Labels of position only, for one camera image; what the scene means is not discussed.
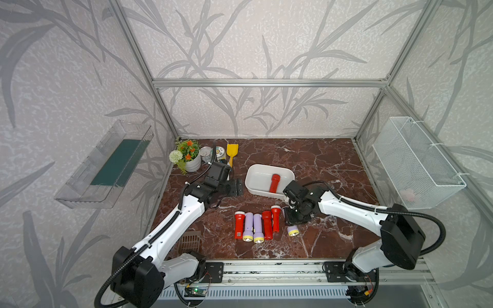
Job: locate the white plastic storage box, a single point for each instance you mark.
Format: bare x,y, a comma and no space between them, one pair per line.
259,179

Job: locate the potted orange flower plant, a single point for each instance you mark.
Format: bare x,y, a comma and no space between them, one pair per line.
186,155

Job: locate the pink object in basket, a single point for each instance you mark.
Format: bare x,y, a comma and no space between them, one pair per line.
409,196

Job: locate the silver tin can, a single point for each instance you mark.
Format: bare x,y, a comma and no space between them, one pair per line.
206,154

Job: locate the white wire mesh basket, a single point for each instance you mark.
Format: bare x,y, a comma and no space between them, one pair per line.
412,160

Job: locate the clear plastic wall shelf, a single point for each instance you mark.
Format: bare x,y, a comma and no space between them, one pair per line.
100,179

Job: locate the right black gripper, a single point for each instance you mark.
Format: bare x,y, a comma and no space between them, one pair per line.
288,219

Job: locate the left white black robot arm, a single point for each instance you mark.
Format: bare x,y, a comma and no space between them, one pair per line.
139,274

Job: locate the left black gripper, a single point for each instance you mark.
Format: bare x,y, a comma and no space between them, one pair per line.
233,191

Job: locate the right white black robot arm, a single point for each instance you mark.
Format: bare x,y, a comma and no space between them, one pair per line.
401,239

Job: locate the red flashlight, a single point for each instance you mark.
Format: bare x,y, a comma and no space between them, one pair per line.
239,224
276,214
267,224
275,180

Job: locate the green yellow labelled can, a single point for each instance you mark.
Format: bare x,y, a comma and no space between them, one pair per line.
220,155

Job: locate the green circuit board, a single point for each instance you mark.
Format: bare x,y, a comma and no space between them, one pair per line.
196,291

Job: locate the purple flashlight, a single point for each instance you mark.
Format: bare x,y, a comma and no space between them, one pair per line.
248,234
293,231
258,229

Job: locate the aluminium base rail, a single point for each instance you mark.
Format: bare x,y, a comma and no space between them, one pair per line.
309,272

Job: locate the yellow toy shovel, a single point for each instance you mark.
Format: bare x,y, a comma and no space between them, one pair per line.
232,151

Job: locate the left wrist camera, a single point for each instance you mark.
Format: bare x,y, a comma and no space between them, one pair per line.
218,173

